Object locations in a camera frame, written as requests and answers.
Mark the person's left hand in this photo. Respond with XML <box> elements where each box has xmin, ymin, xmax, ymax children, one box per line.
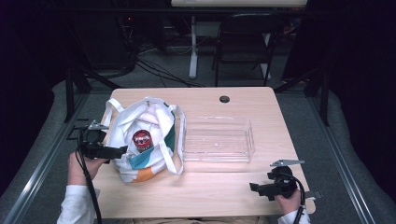
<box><xmin>67</xmin><ymin>151</ymin><xmax>108</xmax><ymax>187</ymax></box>

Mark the white colourful tote bag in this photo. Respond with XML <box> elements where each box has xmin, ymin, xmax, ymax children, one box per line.
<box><xmin>102</xmin><ymin>95</ymin><xmax>188</xmax><ymax>185</ymax></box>

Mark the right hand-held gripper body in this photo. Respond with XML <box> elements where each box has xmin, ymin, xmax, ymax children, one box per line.
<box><xmin>266</xmin><ymin>159</ymin><xmax>306</xmax><ymax>200</ymax></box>

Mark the clear plastic tray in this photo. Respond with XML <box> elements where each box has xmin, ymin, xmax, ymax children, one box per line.
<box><xmin>181</xmin><ymin>116</ymin><xmax>256</xmax><ymax>164</ymax></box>

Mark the grey metal tab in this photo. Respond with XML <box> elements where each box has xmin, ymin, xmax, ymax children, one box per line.
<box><xmin>304</xmin><ymin>189</ymin><xmax>324</xmax><ymax>200</ymax></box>

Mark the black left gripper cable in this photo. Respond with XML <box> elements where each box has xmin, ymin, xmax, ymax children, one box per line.
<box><xmin>75</xmin><ymin>127</ymin><xmax>104</xmax><ymax>224</ymax></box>

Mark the white desk with leg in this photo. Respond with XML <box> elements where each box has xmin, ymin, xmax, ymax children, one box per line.
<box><xmin>170</xmin><ymin>0</ymin><xmax>309</xmax><ymax>80</ymax></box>

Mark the bundle of floor cables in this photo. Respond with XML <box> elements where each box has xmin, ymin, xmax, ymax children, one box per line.
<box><xmin>124</xmin><ymin>18</ymin><xmax>206</xmax><ymax>89</ymax></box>

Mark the person's right hand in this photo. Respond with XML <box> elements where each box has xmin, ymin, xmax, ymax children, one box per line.
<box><xmin>275</xmin><ymin>188</ymin><xmax>303</xmax><ymax>217</ymax></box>

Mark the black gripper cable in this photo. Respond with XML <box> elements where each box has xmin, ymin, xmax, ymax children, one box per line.
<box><xmin>281</xmin><ymin>171</ymin><xmax>307</xmax><ymax>224</ymax></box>
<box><xmin>75</xmin><ymin>127</ymin><xmax>104</xmax><ymax>224</ymax></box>

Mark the black folding chair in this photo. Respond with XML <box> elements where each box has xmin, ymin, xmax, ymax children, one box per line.
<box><xmin>212</xmin><ymin>12</ymin><xmax>283</xmax><ymax>88</ymax></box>

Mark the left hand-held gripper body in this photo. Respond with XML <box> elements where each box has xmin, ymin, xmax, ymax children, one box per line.
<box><xmin>78</xmin><ymin>119</ymin><xmax>117</xmax><ymax>161</ymax></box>

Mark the black metal stand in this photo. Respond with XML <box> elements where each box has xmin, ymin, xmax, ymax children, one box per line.
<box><xmin>63</xmin><ymin>59</ymin><xmax>123</xmax><ymax>123</ymax></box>
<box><xmin>273</xmin><ymin>63</ymin><xmax>332</xmax><ymax>127</ymax></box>

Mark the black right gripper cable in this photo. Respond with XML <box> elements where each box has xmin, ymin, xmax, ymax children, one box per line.
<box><xmin>281</xmin><ymin>171</ymin><xmax>307</xmax><ymax>224</ymax></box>

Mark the grey metal rail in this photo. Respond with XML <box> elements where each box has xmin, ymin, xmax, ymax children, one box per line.
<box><xmin>306</xmin><ymin>92</ymin><xmax>377</xmax><ymax>224</ymax></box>
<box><xmin>2</xmin><ymin>92</ymin><xmax>90</xmax><ymax>224</ymax></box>

